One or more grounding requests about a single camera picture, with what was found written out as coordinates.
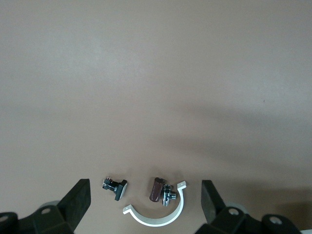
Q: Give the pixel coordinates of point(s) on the white curved pipe clamp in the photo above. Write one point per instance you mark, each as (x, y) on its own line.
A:
(156, 220)

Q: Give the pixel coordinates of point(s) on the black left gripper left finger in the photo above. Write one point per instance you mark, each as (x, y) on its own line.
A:
(75, 204)

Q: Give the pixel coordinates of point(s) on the black square push button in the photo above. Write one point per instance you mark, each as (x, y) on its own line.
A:
(117, 189)

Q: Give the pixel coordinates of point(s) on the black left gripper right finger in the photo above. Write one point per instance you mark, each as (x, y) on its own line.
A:
(212, 207)

